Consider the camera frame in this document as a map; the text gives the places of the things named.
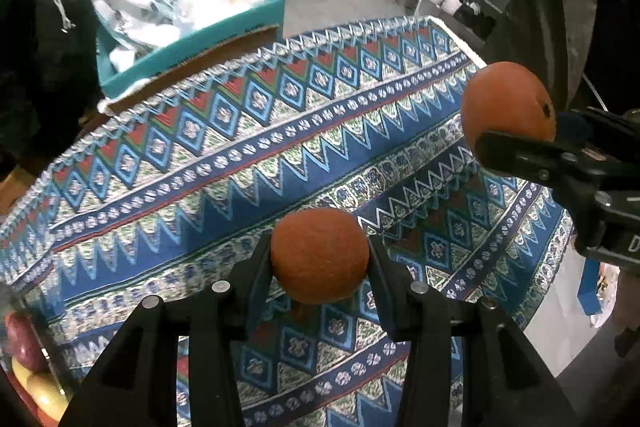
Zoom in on yellow-green pear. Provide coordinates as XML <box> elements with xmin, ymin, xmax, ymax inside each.
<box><xmin>26</xmin><ymin>373</ymin><xmax>68</xmax><ymax>421</ymax></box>

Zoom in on person right hand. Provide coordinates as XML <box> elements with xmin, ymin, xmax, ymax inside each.
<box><xmin>612</xmin><ymin>270</ymin><xmax>640</xmax><ymax>331</ymax></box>

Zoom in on yellow pear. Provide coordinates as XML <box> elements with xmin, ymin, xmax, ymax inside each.
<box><xmin>11</xmin><ymin>357</ymin><xmax>34</xmax><ymax>390</ymax></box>

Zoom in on teal plastic bin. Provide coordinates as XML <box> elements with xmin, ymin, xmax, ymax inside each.
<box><xmin>96</xmin><ymin>0</ymin><xmax>285</xmax><ymax>98</ymax></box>

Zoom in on dark green glass plate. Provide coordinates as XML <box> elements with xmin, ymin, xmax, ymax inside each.
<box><xmin>1</xmin><ymin>303</ymin><xmax>73</xmax><ymax>426</ymax></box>

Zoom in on small tangerine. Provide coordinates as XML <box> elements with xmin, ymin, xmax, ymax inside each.
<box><xmin>270</xmin><ymin>207</ymin><xmax>369</xmax><ymax>305</ymax></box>
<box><xmin>460</xmin><ymin>62</ymin><xmax>556</xmax><ymax>153</ymax></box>

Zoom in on dark red apple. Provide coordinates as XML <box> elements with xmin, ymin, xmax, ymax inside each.
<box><xmin>4</xmin><ymin>311</ymin><xmax>47</xmax><ymax>373</ymax></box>

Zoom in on blue patterned tablecloth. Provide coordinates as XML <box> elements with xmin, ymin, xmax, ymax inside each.
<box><xmin>1</xmin><ymin>17</ymin><xmax>574</xmax><ymax>426</ymax></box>

